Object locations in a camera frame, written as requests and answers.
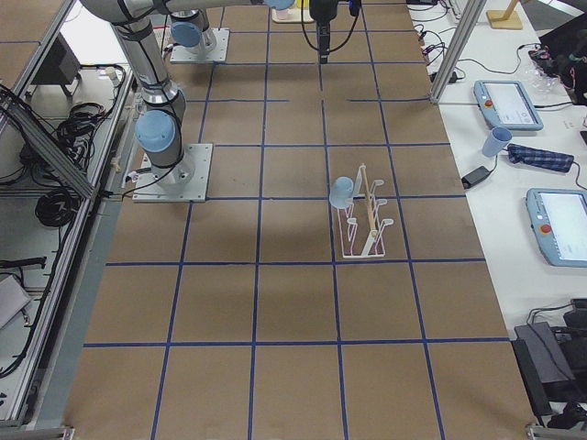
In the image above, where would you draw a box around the aluminium frame post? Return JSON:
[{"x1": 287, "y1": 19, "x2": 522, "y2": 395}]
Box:
[{"x1": 429, "y1": 0, "x2": 486, "y2": 104}]

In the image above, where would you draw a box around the upper teach pendant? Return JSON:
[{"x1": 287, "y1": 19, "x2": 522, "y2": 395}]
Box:
[{"x1": 473, "y1": 81, "x2": 543, "y2": 131}]

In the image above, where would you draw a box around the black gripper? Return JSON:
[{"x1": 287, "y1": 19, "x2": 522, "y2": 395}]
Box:
[{"x1": 309, "y1": 0, "x2": 338, "y2": 24}]

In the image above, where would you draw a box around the wooden stand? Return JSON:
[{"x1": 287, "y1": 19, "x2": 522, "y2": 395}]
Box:
[{"x1": 485, "y1": 0, "x2": 523, "y2": 30}]

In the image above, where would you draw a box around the blue plaid folded umbrella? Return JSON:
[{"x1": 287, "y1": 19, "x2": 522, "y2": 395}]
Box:
[{"x1": 506, "y1": 144, "x2": 574, "y2": 173}]

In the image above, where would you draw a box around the lower teach pendant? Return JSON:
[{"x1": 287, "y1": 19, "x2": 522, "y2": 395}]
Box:
[{"x1": 526, "y1": 188, "x2": 586, "y2": 268}]

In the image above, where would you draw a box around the light blue cup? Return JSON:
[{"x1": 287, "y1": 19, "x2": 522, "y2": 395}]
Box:
[{"x1": 329, "y1": 176, "x2": 354, "y2": 210}]

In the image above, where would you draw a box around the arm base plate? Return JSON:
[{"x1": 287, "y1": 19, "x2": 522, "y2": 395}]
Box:
[
  {"x1": 171, "y1": 23, "x2": 229, "y2": 64},
  {"x1": 131, "y1": 143, "x2": 213, "y2": 203}
]

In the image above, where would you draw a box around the teach pendant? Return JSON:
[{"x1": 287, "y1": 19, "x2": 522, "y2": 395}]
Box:
[
  {"x1": 526, "y1": 188, "x2": 586, "y2": 268},
  {"x1": 473, "y1": 81, "x2": 543, "y2": 131}
]

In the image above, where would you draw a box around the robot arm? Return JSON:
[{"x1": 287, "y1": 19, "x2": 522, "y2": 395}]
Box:
[
  {"x1": 171, "y1": 9, "x2": 216, "y2": 56},
  {"x1": 82, "y1": 0, "x2": 294, "y2": 133}
]

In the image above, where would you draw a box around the blue cup on desk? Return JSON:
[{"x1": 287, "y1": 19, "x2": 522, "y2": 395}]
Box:
[{"x1": 482, "y1": 126, "x2": 513, "y2": 158}]

